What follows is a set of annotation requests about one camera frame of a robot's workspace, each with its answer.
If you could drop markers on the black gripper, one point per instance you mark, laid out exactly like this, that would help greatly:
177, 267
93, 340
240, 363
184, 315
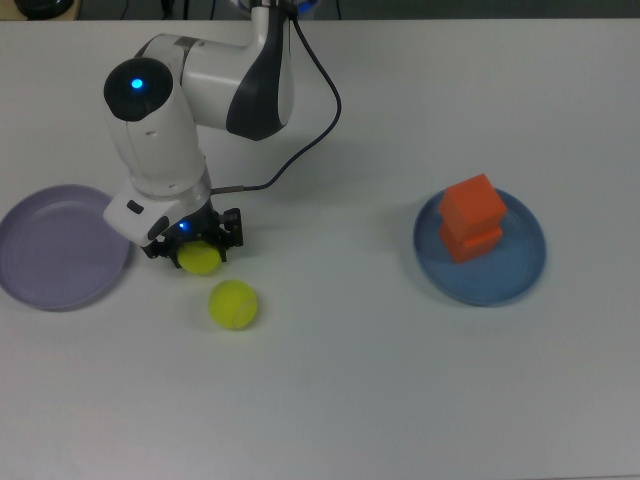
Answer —
197, 225

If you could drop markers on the yellow tennis ball black print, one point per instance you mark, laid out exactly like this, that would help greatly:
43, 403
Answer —
200, 260

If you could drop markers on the plain yellow tennis ball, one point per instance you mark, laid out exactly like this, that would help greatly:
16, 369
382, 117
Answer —
232, 305

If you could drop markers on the orange foam cube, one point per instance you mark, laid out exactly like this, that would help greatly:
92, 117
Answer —
470, 247
472, 202

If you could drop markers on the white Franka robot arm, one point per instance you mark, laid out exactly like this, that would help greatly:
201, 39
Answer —
155, 150

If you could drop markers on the purple plate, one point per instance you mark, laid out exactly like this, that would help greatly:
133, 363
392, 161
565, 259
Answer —
60, 255

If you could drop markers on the black round object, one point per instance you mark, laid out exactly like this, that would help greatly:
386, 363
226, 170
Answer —
42, 7

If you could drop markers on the blue plate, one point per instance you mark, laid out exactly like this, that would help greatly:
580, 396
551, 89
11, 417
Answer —
500, 280

